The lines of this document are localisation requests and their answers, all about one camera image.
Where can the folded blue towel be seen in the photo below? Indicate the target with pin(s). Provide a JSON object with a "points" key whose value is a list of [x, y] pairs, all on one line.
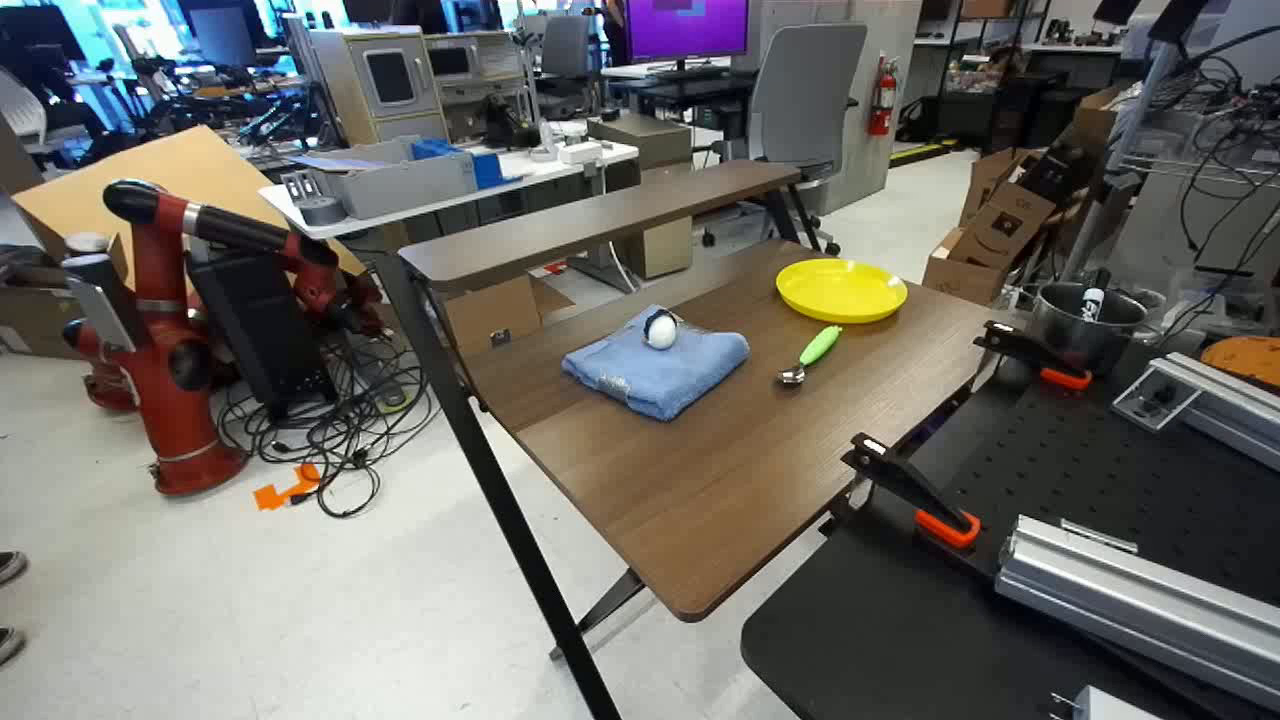
{"points": [[653, 379]]}

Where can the monitor with purple screen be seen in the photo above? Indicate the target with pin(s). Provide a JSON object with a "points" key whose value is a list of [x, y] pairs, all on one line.
{"points": [[685, 26]]}

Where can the stacked brown cardboard boxes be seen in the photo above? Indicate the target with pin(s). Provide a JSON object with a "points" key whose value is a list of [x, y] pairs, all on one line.
{"points": [[1002, 225]]}

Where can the white desk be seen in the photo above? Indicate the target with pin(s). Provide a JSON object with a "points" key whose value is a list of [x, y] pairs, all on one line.
{"points": [[545, 167]]}

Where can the grey cabinet machine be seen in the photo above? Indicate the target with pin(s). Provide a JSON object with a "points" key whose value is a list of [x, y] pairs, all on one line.
{"points": [[372, 80]]}

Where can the black table frame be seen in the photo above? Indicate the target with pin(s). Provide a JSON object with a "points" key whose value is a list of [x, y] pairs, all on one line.
{"points": [[501, 502]]}

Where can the large tan cardboard panel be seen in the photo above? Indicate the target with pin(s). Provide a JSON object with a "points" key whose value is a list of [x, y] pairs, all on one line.
{"points": [[175, 167]]}

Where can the small white ball object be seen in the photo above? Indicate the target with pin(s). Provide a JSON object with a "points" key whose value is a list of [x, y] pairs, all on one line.
{"points": [[662, 331]]}

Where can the grey office chair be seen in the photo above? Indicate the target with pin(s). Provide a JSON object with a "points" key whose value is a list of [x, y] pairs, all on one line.
{"points": [[805, 95]]}

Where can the long wooden shelf riser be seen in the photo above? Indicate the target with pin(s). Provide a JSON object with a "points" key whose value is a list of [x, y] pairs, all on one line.
{"points": [[600, 221]]}

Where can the cardboard box under shelf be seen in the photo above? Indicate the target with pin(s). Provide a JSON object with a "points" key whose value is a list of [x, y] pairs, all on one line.
{"points": [[485, 318]]}

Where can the red black robot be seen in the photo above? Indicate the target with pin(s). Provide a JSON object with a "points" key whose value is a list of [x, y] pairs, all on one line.
{"points": [[165, 385]]}

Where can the grey plastic bin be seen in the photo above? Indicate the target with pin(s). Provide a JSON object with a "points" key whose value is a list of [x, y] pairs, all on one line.
{"points": [[394, 184]]}

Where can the yellow plastic plate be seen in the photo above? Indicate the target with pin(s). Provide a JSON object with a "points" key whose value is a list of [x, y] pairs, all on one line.
{"points": [[841, 291]]}

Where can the aluminium extrusion rail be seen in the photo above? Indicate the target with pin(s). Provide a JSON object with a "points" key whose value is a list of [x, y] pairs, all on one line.
{"points": [[1132, 600], [1204, 402]]}

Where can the red fire extinguisher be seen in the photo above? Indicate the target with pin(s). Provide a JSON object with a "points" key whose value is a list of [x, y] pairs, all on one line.
{"points": [[883, 100]]}

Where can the steel pot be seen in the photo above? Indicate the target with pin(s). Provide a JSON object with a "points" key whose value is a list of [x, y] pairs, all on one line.
{"points": [[1072, 334]]}

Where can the orange round object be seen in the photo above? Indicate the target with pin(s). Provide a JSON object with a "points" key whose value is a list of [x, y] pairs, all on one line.
{"points": [[1251, 361]]}

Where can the small blue box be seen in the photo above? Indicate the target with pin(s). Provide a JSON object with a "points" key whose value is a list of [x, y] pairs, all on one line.
{"points": [[485, 169]]}

